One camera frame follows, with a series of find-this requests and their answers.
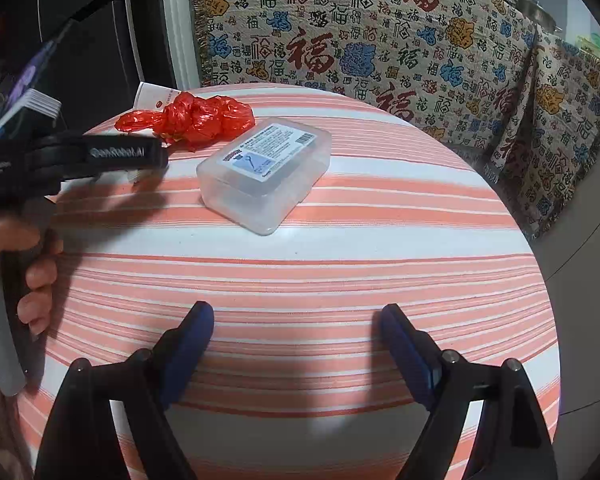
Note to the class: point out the person's left hand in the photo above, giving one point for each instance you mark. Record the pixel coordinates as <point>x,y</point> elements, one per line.
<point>42,270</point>

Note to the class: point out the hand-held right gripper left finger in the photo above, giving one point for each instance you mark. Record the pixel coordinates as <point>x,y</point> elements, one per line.
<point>195,330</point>

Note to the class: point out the clear plastic box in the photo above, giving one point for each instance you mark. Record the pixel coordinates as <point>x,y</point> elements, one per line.
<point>260,185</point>

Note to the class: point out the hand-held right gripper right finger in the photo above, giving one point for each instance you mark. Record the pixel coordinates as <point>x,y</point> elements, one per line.
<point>405,350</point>

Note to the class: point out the yellow green plastic containers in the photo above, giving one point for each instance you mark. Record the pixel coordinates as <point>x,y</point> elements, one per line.
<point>597,47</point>

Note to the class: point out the printed blanket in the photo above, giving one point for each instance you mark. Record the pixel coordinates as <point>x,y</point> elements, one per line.
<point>380,35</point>

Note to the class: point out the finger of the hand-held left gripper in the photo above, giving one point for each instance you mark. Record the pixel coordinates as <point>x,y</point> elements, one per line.
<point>159,152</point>

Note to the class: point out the red plastic bag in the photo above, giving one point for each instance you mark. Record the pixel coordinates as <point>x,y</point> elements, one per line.
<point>205,117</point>

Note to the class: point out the round striped orange table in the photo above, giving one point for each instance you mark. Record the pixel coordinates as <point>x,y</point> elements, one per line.
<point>305,270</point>

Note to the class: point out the white paper packet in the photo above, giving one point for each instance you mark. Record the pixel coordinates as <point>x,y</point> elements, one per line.
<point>152,97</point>

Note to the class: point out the steel pot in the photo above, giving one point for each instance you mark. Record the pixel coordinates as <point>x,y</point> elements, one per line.
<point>535,10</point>

